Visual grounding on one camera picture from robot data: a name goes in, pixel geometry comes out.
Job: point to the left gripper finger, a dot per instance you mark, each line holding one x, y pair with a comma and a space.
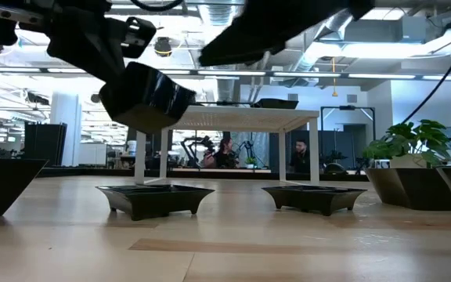
88, 47

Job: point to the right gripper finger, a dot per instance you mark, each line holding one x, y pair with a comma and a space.
249, 43

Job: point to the deep square black bowl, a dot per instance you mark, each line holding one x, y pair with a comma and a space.
274, 104

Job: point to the small square black plate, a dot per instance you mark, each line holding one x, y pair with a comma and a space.
147, 98

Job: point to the footed square black plate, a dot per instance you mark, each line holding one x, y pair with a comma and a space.
151, 203
315, 199

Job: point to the other station black robot arm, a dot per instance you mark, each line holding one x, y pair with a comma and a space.
206, 143
247, 147

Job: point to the long ceiling light strip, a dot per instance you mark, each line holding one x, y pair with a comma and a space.
307, 74

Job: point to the white small table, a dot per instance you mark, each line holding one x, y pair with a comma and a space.
249, 117

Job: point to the black ceiling device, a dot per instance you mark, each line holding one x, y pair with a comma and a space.
163, 46

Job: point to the yellow hanging tag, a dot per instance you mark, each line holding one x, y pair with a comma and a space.
334, 93

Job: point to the white building column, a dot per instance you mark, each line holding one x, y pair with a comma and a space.
66, 129

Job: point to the black room divider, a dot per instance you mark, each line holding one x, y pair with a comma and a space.
339, 143
45, 145

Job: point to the small green potted plant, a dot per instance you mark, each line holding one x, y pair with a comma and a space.
251, 160

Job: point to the person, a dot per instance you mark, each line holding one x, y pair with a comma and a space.
223, 158
300, 160

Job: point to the green plant in white pot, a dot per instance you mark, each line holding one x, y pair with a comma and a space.
417, 137

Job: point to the silver ventilation duct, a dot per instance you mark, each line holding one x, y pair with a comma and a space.
225, 90
305, 62

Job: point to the black tubular stand frame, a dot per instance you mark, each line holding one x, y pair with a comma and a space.
347, 107

